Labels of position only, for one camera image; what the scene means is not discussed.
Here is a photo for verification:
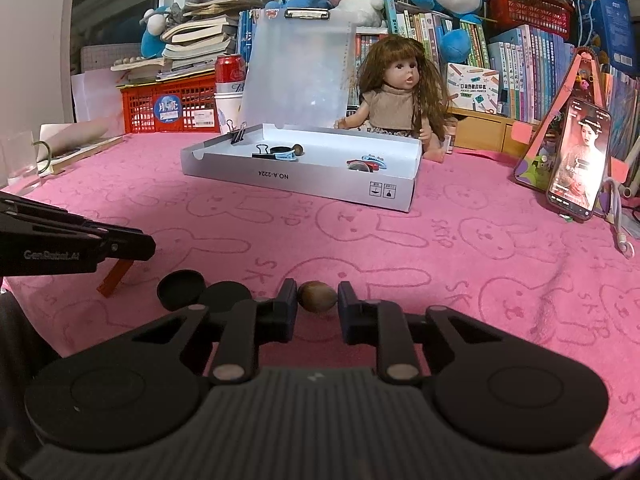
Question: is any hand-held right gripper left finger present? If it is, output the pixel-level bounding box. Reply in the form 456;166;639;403
107;277;301;385

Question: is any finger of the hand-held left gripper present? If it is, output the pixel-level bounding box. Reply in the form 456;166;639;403
79;226;157;264
0;192;107;235

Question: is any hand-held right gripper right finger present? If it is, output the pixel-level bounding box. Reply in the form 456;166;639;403
337;280;531;383

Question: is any white cardboard box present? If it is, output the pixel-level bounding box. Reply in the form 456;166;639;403
180;123;423;214

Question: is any clear plastic cup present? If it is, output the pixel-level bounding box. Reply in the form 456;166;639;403
0;129;42;187

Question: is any pink rabbit print blanket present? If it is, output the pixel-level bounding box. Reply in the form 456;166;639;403
0;129;640;467

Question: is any red plastic crate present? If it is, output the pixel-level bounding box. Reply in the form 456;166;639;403
118;72;221;135

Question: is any small blue clip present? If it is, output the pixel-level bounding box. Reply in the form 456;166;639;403
346;154;389;172

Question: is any grey grid board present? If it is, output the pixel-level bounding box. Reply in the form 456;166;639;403
79;43;144;74

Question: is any stack of paper cups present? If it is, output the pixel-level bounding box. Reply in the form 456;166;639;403
213;80;249;135

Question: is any red soda can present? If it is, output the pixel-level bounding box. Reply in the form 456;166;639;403
214;53;248;84

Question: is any blue and white plush toy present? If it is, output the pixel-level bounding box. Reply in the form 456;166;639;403
139;5;174;59

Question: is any pile of worn books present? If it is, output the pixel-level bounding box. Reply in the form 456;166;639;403
110;0;241;84

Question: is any brown haired doll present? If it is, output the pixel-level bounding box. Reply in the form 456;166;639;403
333;35;451;161

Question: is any wooden drawer shelf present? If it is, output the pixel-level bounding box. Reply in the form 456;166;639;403
449;107;539;159

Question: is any clear plastic clipboard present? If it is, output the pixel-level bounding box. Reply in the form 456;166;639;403
240;8;357;130

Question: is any grey plush toy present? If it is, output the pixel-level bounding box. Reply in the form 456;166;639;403
169;0;216;16

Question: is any printed cardboard carton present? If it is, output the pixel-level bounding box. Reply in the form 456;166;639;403
446;62;501;114

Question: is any pink phone stand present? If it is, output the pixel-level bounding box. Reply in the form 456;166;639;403
513;45;640;192

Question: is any smartphone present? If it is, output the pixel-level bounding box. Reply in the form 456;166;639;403
546;97;613;222

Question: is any row of upright books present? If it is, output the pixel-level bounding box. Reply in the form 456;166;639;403
237;0;640;161

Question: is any red plastic basket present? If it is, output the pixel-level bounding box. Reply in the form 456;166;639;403
487;0;574;41

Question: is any string of wooden beads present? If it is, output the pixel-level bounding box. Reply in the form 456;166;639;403
114;55;166;69

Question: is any white cable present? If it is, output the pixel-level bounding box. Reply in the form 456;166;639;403
607;184;636;259

